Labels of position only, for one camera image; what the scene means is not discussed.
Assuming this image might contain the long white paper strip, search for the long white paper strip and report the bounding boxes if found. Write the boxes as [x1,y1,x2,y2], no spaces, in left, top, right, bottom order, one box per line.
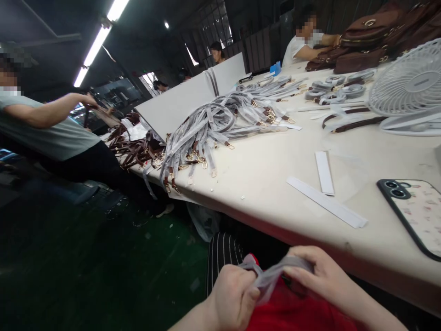
[286,176,369,230]

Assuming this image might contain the person's body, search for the person's body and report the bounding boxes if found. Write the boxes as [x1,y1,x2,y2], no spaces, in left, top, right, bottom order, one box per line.
[206,231,366,331]

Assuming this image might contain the large white board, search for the large white board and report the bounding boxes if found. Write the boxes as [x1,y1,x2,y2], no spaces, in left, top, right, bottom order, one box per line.
[133,70,218,144]

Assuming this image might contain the phone with floral case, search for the phone with floral case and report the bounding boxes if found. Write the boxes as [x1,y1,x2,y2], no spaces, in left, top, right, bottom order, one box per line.
[376,178,441,263]

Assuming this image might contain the pile of grey wrapped straps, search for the pile of grey wrapped straps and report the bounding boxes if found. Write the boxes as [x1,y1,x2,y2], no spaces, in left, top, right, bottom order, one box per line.
[140,74,305,207]

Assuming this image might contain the pile of brown handbags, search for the pile of brown handbags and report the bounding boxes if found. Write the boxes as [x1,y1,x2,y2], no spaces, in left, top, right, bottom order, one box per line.
[304,0,441,75]

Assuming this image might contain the group of coiled wrapped straps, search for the group of coiled wrapped straps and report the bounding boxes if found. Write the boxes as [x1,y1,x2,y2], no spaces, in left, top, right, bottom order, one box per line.
[304,68,377,106]

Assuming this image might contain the pile of bare brown straps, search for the pile of bare brown straps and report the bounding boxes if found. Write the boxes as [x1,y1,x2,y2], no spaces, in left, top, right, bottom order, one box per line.
[106,113,167,174]

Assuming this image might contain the short white paper strip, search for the short white paper strip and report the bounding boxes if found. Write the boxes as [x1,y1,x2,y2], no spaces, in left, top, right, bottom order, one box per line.
[314,150,336,197]

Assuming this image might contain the brown strap with gold clasp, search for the brown strap with gold clasp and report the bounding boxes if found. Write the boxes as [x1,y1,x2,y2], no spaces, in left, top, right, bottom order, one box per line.
[322,106,389,134]

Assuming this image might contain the grey foam-wrapped strap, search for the grey foam-wrapped strap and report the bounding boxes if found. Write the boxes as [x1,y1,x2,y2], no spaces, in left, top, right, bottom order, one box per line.
[237,255,316,306]

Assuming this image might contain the white desk fan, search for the white desk fan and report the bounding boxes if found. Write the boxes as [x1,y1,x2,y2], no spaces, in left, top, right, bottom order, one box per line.
[367,37,441,137]

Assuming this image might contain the person's right hand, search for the person's right hand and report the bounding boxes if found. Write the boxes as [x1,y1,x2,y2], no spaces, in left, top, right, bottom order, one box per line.
[282,245,351,300]

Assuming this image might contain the ceiling tube lights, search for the ceiling tube lights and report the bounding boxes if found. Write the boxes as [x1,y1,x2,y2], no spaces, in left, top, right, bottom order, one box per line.
[73,0,130,89]

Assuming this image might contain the small white board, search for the small white board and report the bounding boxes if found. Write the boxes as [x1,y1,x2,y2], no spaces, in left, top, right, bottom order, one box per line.
[210,51,247,98]

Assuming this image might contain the clear plastic bag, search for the clear plastic bag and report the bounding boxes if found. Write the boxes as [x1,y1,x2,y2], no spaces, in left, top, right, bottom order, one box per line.
[185,201,222,243]

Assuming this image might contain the person's left hand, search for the person's left hand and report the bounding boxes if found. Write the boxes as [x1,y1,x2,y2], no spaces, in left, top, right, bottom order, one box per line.
[206,263,264,331]

